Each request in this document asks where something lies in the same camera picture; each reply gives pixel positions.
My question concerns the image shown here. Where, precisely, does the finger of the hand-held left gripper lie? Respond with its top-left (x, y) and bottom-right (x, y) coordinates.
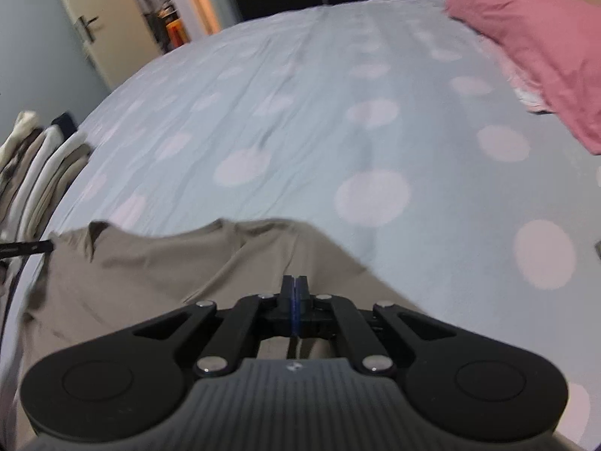
top-left (0, 239), bottom-right (55, 260)

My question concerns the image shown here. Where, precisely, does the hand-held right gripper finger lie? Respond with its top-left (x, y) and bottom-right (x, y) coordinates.
top-left (295, 275), bottom-right (457, 377)
top-left (134, 275), bottom-right (296, 377)

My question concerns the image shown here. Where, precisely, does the taupe garment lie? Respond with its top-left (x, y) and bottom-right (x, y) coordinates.
top-left (0, 217), bottom-right (423, 451)

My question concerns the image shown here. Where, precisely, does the stack of folded clothes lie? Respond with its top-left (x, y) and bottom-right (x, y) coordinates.
top-left (0, 143), bottom-right (30, 189)

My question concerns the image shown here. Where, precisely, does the white folded garment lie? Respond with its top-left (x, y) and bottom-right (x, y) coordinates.
top-left (16, 132), bottom-right (88, 240)

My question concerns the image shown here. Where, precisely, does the beige folded garment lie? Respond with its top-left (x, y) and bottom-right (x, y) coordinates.
top-left (5, 127), bottom-right (63, 207)

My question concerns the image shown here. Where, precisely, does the cream folded garment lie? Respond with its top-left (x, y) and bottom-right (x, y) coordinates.
top-left (0, 110), bottom-right (41, 165)

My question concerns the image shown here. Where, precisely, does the black folded garment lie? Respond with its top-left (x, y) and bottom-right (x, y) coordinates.
top-left (51, 112), bottom-right (79, 135)

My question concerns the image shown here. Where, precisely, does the cream door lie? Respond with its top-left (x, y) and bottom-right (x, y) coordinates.
top-left (47, 0), bottom-right (166, 91)

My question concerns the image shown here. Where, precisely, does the orange stool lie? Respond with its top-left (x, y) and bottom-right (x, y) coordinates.
top-left (164, 19), bottom-right (189, 48)

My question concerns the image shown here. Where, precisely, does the pink pillow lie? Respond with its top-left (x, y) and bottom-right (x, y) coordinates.
top-left (444, 0), bottom-right (601, 155)

